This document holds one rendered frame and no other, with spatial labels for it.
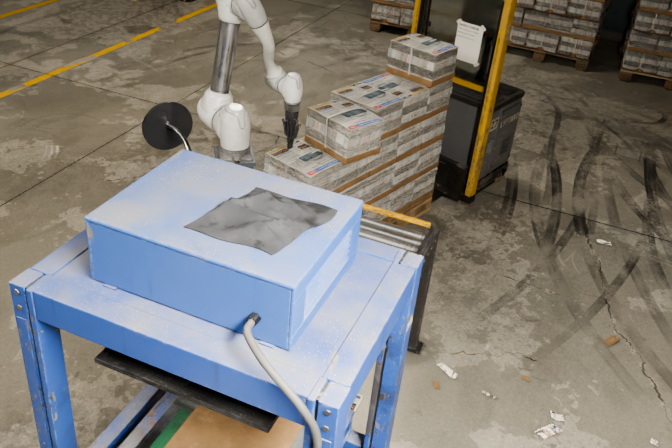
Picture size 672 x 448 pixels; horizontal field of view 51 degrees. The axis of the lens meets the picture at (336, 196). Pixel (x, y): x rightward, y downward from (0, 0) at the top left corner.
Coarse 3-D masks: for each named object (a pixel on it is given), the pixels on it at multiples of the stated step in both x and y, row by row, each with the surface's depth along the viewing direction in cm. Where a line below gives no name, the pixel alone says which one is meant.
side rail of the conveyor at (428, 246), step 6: (432, 228) 365; (426, 234) 360; (432, 234) 360; (438, 234) 365; (426, 240) 355; (432, 240) 356; (420, 246) 350; (426, 246) 350; (432, 246) 357; (420, 252) 345; (426, 252) 346; (432, 252) 362; (426, 258) 349; (426, 264) 354; (420, 276) 347
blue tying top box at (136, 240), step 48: (144, 192) 191; (192, 192) 194; (240, 192) 196; (288, 192) 198; (96, 240) 182; (144, 240) 174; (192, 240) 174; (336, 240) 183; (144, 288) 183; (192, 288) 175; (240, 288) 169; (288, 288) 162; (288, 336) 170
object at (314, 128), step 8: (320, 104) 426; (328, 104) 426; (336, 104) 428; (344, 104) 429; (352, 104) 430; (312, 112) 419; (320, 112) 415; (328, 112) 417; (336, 112) 418; (312, 120) 421; (320, 120) 416; (312, 128) 423; (320, 128) 418; (312, 136) 425; (320, 136) 419
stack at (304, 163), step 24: (384, 144) 447; (408, 144) 471; (288, 168) 406; (312, 168) 404; (336, 168) 414; (360, 168) 435; (408, 168) 485; (360, 192) 446; (408, 192) 498; (384, 216) 485
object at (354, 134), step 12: (336, 120) 407; (348, 120) 409; (360, 120) 411; (372, 120) 413; (384, 120) 416; (336, 132) 408; (348, 132) 400; (360, 132) 405; (372, 132) 414; (336, 144) 410; (348, 144) 404; (360, 144) 412; (372, 144) 419; (348, 156) 408
